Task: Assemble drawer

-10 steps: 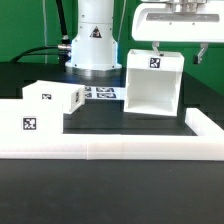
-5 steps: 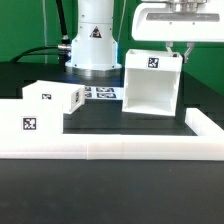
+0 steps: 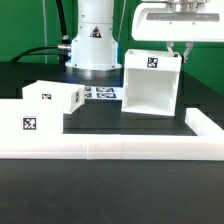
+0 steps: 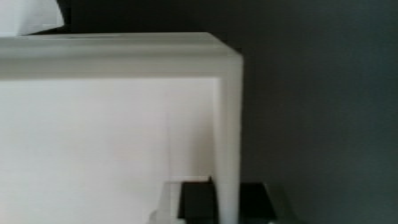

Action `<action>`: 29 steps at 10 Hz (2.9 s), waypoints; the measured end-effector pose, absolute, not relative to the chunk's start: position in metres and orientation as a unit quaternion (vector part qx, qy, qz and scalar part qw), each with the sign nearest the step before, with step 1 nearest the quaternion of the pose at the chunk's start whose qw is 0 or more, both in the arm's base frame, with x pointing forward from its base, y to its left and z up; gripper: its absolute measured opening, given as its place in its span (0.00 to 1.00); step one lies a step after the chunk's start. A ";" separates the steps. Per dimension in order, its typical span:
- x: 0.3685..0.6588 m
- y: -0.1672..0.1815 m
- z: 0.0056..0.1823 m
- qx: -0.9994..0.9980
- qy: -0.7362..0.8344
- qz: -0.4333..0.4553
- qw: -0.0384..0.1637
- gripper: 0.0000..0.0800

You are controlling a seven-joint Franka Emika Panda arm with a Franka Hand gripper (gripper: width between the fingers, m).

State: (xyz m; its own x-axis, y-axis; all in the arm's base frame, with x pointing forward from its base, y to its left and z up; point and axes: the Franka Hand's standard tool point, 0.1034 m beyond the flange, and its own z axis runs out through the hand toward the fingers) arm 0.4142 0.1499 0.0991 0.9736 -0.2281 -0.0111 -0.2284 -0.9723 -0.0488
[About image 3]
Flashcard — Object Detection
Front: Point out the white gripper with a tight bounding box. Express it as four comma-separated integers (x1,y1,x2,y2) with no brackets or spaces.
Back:
132,0,224,62

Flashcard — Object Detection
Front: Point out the white drawer cabinet box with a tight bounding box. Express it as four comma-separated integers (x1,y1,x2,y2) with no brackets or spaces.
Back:
121,49,182,116

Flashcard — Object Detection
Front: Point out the white drawer tray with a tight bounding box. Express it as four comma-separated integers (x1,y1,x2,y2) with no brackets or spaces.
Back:
22,80,85,114
0,99,63,135

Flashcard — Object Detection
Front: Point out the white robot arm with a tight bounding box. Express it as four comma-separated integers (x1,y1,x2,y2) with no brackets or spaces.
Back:
66,0,224,71

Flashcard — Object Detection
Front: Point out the paper sheet with markers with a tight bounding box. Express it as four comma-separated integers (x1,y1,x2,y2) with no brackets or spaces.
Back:
85,86,123,100

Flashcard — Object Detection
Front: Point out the white U-shaped fence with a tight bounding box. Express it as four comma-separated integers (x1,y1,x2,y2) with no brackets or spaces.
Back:
0,108,224,161

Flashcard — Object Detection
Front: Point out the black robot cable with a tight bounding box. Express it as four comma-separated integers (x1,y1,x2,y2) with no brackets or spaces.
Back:
10,0,72,64

